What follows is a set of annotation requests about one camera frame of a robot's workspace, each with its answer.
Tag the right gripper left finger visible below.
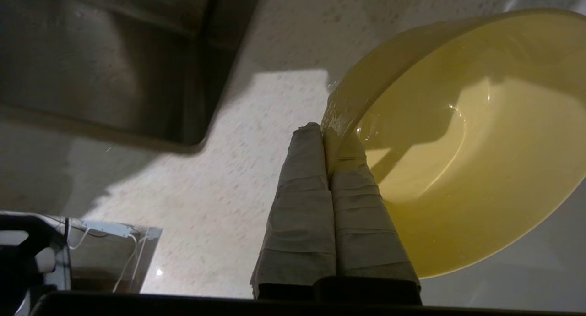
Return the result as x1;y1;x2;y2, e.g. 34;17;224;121
250;122;337;301

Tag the thin white cable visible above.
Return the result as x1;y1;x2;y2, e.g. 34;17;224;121
66;218;152;293

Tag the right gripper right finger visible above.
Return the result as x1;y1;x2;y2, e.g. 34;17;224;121
326;132;423;304

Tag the stainless steel sink basin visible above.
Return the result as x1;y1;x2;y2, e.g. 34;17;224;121
0;0;265;154

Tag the yellow-green bowl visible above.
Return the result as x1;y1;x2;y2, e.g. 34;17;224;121
320;8;586;280

